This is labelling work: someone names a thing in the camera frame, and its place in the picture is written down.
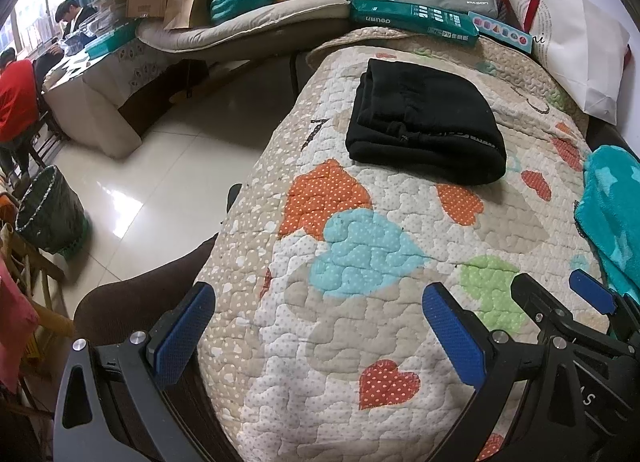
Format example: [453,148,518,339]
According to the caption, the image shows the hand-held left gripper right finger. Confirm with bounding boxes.
[421,282,587,462]

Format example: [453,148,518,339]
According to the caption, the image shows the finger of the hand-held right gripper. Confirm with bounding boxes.
[511,272,577,339]
[569,269,640,341]

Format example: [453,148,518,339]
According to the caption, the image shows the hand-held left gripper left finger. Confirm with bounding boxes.
[52,281,217,462]

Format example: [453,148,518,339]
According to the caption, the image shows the black pants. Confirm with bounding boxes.
[345,57,507,186]

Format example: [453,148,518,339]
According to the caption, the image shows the teal star fleece blanket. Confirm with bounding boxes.
[574,145,640,305]

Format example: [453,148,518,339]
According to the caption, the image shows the heart print quilted blanket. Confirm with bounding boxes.
[197,26,608,462]

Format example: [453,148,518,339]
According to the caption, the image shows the wooden chair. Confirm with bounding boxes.
[0,222,76,423]

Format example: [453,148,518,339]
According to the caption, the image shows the dark upholstered seat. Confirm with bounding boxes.
[585,117,640,163]

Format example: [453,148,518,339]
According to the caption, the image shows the pink cloth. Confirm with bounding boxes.
[0,257,41,393]

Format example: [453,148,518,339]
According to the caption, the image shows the trash bin with black liner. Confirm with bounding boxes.
[15,165,92,255]

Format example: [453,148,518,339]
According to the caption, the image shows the white paper shopping bag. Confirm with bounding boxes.
[500,0,632,125]

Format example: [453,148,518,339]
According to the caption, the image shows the table with patterned cloth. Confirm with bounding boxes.
[42,35,211,160]

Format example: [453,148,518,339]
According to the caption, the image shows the teal shape toy box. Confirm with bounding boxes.
[467,11,533,54]

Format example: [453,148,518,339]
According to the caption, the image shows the teal paper pack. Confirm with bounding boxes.
[85,25,138,56]

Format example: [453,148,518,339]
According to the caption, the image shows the green paper ream pack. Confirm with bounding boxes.
[348,0,480,47]

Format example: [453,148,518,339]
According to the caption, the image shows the beige cushion pad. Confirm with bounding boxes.
[135,0,351,63]

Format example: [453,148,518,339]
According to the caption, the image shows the teal pillow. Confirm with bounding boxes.
[210,0,281,26]

